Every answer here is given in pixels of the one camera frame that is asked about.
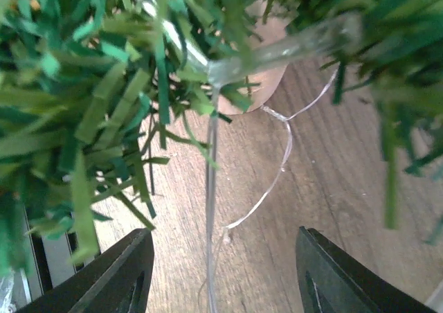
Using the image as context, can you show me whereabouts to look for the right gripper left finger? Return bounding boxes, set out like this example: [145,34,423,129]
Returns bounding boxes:
[18,229,154,312]

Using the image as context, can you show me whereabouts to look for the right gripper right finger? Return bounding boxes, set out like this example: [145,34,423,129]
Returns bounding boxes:
[296,226,434,312]

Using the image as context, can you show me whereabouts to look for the small green christmas tree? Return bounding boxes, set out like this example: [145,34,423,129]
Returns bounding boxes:
[1,0,442,275]

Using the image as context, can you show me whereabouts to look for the clear led light string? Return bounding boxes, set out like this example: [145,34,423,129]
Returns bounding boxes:
[120,0,364,313]

